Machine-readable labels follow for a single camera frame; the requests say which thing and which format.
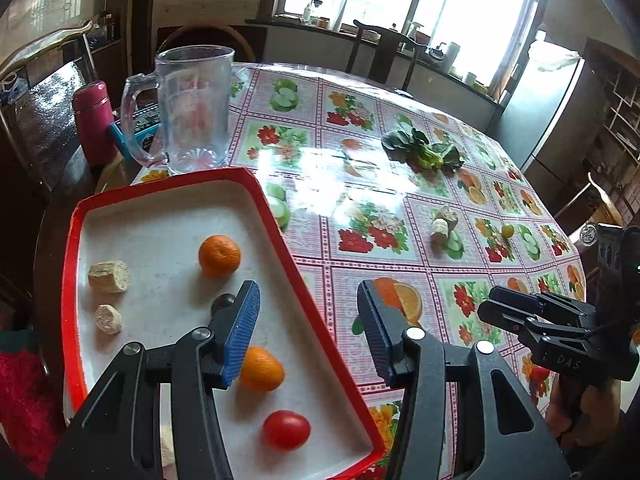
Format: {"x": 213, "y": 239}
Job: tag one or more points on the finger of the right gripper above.
{"x": 545, "y": 326}
{"x": 508, "y": 308}

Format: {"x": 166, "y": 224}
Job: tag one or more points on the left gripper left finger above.
{"x": 115, "y": 434}

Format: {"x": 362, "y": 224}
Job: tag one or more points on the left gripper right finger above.
{"x": 501, "y": 435}

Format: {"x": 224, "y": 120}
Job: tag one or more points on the small green lime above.
{"x": 507, "y": 231}

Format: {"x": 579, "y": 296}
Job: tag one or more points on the small beige root piece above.
{"x": 108, "y": 320}

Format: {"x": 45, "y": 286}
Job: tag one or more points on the orange mandarin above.
{"x": 219, "y": 256}
{"x": 261, "y": 372}

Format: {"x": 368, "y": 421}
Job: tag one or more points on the red tomato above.
{"x": 286, "y": 430}

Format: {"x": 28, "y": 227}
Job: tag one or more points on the red rimmed white tray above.
{"x": 156, "y": 229}

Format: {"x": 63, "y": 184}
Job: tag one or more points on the right hand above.
{"x": 599, "y": 412}

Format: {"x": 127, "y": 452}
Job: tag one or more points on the red cloth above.
{"x": 31, "y": 421}

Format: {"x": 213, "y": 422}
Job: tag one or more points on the wooden chair right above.
{"x": 590, "y": 204}

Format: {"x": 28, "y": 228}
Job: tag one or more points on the floral fruit tablecloth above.
{"x": 351, "y": 214}

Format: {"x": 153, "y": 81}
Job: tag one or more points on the silver refrigerator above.
{"x": 551, "y": 118}

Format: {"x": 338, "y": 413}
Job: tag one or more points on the green leafy vegetable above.
{"x": 414, "y": 149}

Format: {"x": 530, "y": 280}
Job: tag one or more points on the white roll on windowsill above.
{"x": 451, "y": 54}

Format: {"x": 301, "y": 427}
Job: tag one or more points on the dark far wooden chair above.
{"x": 384, "y": 54}

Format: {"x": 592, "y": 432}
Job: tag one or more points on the dark wooden chair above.
{"x": 40, "y": 124}
{"x": 384, "y": 54}

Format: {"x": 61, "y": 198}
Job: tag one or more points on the blue box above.
{"x": 146, "y": 121}

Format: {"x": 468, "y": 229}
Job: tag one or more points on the magenta thermos bottle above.
{"x": 93, "y": 116}

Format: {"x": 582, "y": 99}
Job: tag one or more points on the clear plastic pitcher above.
{"x": 193, "y": 92}

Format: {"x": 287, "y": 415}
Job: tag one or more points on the round back wooden chair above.
{"x": 213, "y": 34}

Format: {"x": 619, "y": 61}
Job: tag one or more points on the wooden wall shelf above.
{"x": 615, "y": 152}

